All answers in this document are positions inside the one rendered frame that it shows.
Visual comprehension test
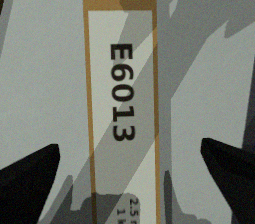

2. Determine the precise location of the tan cardboard box with blue bands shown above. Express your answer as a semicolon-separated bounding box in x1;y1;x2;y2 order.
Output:
83;0;161;224

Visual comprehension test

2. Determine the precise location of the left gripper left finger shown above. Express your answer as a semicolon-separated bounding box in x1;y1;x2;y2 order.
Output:
0;144;60;224

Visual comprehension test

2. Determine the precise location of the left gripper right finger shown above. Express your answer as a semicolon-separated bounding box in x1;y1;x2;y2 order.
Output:
200;138;255;224

